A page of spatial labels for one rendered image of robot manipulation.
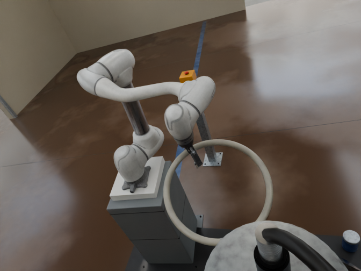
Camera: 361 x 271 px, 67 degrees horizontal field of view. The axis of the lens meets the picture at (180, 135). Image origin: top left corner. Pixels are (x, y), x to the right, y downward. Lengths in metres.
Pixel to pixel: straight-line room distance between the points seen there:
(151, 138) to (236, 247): 1.34
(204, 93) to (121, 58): 0.55
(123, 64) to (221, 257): 1.16
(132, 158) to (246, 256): 1.31
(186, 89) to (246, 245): 0.76
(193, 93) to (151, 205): 0.92
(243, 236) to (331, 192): 2.20
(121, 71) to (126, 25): 6.37
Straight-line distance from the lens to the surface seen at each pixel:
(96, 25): 8.12
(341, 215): 2.57
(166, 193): 1.27
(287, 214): 2.53
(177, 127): 1.04
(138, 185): 1.85
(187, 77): 2.37
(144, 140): 1.76
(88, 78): 1.41
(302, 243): 0.28
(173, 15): 7.44
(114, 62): 1.46
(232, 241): 0.52
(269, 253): 0.33
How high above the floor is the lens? 2.12
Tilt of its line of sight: 37 degrees down
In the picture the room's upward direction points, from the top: 21 degrees counter-clockwise
